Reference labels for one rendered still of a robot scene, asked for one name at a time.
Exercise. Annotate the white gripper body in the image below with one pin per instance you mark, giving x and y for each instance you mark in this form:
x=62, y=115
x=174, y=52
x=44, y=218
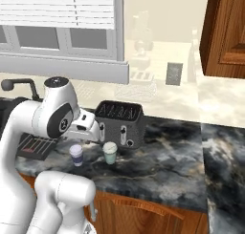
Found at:
x=82, y=133

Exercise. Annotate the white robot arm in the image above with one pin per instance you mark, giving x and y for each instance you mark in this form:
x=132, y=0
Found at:
x=19, y=167

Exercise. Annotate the purple paper cup with lid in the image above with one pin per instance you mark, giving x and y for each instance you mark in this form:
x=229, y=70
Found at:
x=77, y=156

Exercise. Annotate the green paper cup with lid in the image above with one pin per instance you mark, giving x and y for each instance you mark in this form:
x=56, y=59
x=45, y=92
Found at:
x=110, y=155

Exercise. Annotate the dark grey toaster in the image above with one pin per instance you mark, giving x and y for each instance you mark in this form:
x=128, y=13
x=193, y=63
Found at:
x=125, y=131

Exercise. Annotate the dark ribbed drain tray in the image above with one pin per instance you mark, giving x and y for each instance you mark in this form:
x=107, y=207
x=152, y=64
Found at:
x=35, y=147

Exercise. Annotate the grey framed window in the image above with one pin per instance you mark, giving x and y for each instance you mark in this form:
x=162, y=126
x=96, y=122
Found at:
x=63, y=58

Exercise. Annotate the black sink tap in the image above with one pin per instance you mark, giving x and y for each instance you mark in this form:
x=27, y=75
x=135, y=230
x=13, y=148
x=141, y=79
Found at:
x=19, y=82

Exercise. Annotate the wooden base cupboard door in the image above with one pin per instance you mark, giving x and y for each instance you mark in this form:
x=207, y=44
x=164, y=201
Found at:
x=140, y=220

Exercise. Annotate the white window blind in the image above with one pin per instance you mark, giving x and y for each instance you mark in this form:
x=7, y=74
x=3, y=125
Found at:
x=57, y=8

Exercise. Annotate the grey wall socket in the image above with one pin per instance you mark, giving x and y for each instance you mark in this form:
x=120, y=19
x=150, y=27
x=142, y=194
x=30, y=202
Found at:
x=174, y=74

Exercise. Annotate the wooden wall cupboard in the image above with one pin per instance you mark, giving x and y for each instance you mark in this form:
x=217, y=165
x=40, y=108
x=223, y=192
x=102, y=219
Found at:
x=226, y=31

